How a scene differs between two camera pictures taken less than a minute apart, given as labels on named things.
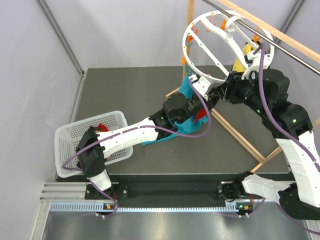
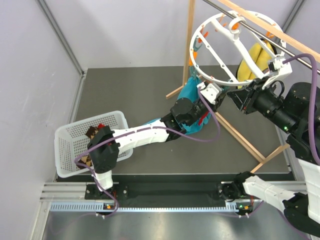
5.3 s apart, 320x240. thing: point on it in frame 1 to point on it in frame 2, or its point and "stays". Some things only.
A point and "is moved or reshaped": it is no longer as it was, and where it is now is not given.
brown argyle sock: [94, 128] stays
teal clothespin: [188, 70] is moved or reshaped
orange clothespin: [190, 38] to [195, 54]
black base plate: [158, 192] stays
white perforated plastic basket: [66, 157] stays
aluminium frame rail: [66, 45] stays
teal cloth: [186, 126] is moved or reshaped
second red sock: [103, 127] stays
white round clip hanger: [219, 44] is moved or reshaped
